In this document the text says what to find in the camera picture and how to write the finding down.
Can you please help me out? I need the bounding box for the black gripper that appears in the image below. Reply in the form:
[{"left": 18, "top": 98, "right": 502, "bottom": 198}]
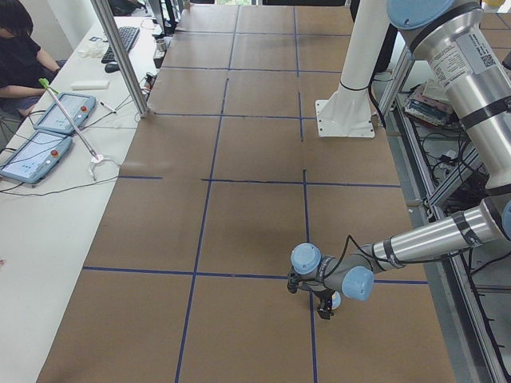
[{"left": 315, "top": 290, "right": 335, "bottom": 320}]

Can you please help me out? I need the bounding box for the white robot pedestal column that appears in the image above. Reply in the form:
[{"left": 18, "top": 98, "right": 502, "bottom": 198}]
[{"left": 315, "top": 0, "right": 390, "bottom": 138}]

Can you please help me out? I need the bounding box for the metal grabber stick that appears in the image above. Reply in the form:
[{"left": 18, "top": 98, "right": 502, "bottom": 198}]
[{"left": 38, "top": 78, "right": 120, "bottom": 182}]

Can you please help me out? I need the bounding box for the far teach pendant tablet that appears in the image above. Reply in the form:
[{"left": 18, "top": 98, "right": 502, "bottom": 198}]
[{"left": 32, "top": 91, "right": 97, "bottom": 136}]

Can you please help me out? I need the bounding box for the near teach pendant tablet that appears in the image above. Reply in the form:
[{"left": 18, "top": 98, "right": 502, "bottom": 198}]
[{"left": 1, "top": 130, "right": 73, "bottom": 184}]

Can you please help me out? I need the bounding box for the person in black shirt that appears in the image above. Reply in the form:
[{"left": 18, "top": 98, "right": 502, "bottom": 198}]
[{"left": 0, "top": 0, "right": 66, "bottom": 117}]

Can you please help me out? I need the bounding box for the black computer mouse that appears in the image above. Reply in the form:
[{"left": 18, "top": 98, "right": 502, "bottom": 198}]
[{"left": 104, "top": 61, "right": 120, "bottom": 73}]

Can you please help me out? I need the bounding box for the aluminium frame post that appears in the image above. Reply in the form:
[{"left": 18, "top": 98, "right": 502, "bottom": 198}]
[{"left": 91, "top": 0, "right": 149, "bottom": 118}]

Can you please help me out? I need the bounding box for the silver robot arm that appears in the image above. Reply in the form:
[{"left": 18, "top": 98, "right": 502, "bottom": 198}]
[{"left": 287, "top": 1, "right": 510, "bottom": 319}]

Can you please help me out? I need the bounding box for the brown cardboard table cover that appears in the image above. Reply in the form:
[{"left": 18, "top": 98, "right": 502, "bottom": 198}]
[{"left": 38, "top": 6, "right": 455, "bottom": 382}]

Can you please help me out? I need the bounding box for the black marker pen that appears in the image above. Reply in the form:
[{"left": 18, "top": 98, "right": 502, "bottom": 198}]
[{"left": 100, "top": 101, "right": 117, "bottom": 114}]

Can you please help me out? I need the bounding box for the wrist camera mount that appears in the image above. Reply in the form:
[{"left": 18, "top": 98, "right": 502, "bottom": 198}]
[{"left": 287, "top": 268, "right": 315, "bottom": 294}]

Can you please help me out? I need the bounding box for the teach pendant tablet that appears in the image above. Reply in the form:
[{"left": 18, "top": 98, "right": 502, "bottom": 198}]
[
  {"left": 1, "top": 130, "right": 73, "bottom": 184},
  {"left": 32, "top": 91, "right": 97, "bottom": 136}
]

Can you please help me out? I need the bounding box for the metal cup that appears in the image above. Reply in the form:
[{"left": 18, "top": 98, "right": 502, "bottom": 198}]
[{"left": 156, "top": 38, "right": 167, "bottom": 53}]

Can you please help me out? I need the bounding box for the stack of magazines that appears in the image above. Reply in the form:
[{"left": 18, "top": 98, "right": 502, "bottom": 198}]
[{"left": 403, "top": 79, "right": 458, "bottom": 127}]

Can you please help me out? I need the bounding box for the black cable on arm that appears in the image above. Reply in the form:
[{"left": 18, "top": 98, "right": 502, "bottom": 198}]
[{"left": 331, "top": 234, "right": 404, "bottom": 280}]

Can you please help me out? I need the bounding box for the black keyboard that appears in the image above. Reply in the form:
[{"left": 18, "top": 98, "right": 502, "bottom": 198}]
[{"left": 101, "top": 26, "right": 141, "bottom": 65}]

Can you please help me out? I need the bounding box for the white foam block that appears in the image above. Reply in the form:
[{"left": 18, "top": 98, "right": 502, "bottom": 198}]
[{"left": 70, "top": 80, "right": 110, "bottom": 90}]

